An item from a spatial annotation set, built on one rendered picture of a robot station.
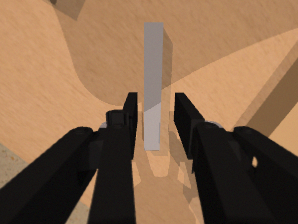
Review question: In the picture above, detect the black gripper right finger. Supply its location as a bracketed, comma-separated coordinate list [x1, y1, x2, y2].
[174, 92, 298, 224]

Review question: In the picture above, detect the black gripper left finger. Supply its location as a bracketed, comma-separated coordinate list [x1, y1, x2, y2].
[0, 92, 138, 224]

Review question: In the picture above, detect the grey square stick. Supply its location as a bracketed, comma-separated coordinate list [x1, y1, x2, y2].
[144, 22, 164, 150]

